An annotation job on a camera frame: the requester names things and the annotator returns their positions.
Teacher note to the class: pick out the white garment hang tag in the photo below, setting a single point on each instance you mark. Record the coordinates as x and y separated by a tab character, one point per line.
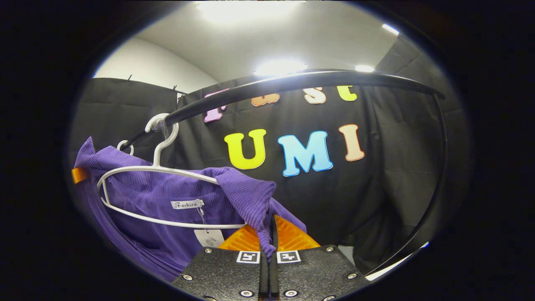
209	238

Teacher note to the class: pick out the white clothes hanger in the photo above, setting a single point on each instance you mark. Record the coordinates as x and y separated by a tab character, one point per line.
157	158
130	146

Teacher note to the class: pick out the black backdrop cloth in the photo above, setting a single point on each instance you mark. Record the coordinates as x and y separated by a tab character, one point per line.
376	188

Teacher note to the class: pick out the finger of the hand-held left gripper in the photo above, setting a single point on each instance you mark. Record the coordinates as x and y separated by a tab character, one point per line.
79	175

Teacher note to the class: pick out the black clothes rack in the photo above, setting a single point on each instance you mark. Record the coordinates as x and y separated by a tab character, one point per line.
292	80

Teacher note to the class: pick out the ceiling light panel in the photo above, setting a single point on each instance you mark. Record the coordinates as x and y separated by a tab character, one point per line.
364	68
280	67
390	29
246	8

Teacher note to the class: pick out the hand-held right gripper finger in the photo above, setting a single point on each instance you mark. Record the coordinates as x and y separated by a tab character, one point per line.
273	280
264	280

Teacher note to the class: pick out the purple ribbed cardigan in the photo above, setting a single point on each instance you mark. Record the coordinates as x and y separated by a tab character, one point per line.
146	196

